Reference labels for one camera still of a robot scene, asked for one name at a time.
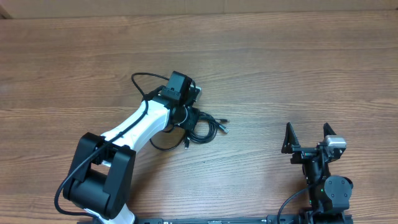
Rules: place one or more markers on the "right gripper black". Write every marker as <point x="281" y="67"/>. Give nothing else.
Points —
<point x="303" y="154"/>

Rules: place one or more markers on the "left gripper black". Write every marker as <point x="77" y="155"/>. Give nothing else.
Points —
<point x="191" y="122"/>

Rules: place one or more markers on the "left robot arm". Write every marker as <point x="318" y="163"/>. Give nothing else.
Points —
<point x="99" y="179"/>

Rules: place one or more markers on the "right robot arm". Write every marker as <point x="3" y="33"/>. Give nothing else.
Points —
<point x="329" y="195"/>

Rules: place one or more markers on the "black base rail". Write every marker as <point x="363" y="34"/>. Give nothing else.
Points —
<point x="270" y="219"/>

